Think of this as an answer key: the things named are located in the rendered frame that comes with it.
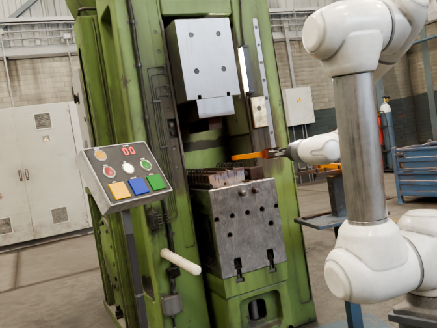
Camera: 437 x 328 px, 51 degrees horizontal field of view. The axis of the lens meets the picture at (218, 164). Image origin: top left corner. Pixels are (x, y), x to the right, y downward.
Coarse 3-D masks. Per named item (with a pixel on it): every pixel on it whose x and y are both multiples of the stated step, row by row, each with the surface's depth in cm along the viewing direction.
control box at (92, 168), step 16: (128, 144) 205; (144, 144) 211; (80, 160) 189; (96, 160) 189; (112, 160) 194; (128, 160) 199; (144, 160) 205; (96, 176) 184; (112, 176) 188; (128, 176) 194; (144, 176) 199; (96, 192) 185; (160, 192) 200; (112, 208) 183; (128, 208) 194
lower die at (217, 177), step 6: (234, 168) 234; (240, 168) 236; (204, 174) 242; (210, 174) 235; (216, 174) 230; (222, 174) 232; (228, 174) 233; (234, 174) 234; (240, 174) 236; (204, 180) 234; (210, 180) 229; (216, 180) 230; (222, 180) 232; (228, 180) 233; (234, 180) 234; (240, 180) 236; (216, 186) 230
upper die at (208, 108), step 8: (224, 96) 233; (192, 104) 232; (200, 104) 227; (208, 104) 229; (216, 104) 231; (224, 104) 233; (232, 104) 234; (184, 112) 245; (192, 112) 234; (200, 112) 227; (208, 112) 229; (216, 112) 231; (224, 112) 233; (232, 112) 234; (184, 120) 247; (192, 120) 237
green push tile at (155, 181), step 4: (148, 176) 200; (152, 176) 201; (156, 176) 203; (160, 176) 204; (148, 180) 199; (152, 180) 200; (156, 180) 201; (160, 180) 203; (152, 184) 198; (156, 184) 200; (160, 184) 201; (164, 184) 203; (152, 188) 198; (156, 188) 198; (160, 188) 200; (164, 188) 202
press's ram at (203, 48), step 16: (176, 32) 223; (192, 32) 226; (208, 32) 230; (224, 32) 233; (176, 48) 226; (192, 48) 226; (208, 48) 229; (224, 48) 233; (176, 64) 230; (192, 64) 226; (208, 64) 229; (224, 64) 233; (176, 80) 233; (192, 80) 226; (208, 80) 229; (224, 80) 233; (176, 96) 237; (192, 96) 226; (208, 96) 229
